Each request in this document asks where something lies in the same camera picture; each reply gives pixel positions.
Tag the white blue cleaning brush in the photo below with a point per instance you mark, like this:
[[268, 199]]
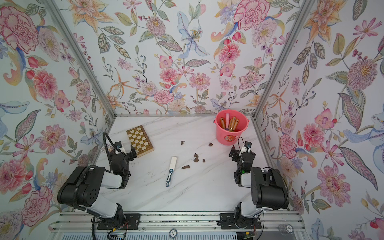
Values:
[[171, 170]]

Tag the aluminium front rail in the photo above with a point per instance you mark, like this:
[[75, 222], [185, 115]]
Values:
[[269, 225]]

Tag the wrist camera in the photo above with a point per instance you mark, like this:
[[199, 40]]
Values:
[[246, 147], [119, 147]]

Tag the purple trowel pink handle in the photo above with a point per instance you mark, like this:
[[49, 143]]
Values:
[[227, 121]]

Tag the soil clump centre table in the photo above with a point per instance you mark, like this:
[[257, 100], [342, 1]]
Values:
[[196, 157]]

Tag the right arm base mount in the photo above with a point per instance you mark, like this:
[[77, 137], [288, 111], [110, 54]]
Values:
[[237, 222]]

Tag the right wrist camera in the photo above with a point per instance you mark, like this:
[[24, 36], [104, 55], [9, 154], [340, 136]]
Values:
[[246, 147]]

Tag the green trowel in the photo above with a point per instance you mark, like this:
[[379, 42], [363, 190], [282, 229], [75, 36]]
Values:
[[235, 124]]

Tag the wooden chessboard box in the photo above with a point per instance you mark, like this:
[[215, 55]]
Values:
[[140, 140]]

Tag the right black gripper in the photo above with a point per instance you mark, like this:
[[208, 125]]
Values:
[[237, 154]]

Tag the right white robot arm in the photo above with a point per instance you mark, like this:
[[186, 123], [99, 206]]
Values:
[[268, 188]]

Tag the green hand fork wooden handle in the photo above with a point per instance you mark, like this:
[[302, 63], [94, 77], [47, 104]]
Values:
[[231, 123]]

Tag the yellow trowel wooden handle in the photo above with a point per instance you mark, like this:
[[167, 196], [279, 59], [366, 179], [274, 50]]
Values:
[[223, 124]]

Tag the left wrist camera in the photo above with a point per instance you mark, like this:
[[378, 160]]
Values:
[[119, 147]]

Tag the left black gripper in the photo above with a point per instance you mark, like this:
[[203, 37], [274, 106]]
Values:
[[129, 155]]

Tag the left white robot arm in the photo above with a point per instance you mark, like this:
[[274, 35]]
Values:
[[82, 189]]

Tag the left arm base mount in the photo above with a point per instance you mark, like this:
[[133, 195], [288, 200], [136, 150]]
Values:
[[128, 221]]

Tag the small card box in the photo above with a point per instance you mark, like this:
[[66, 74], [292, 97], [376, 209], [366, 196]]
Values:
[[109, 147]]

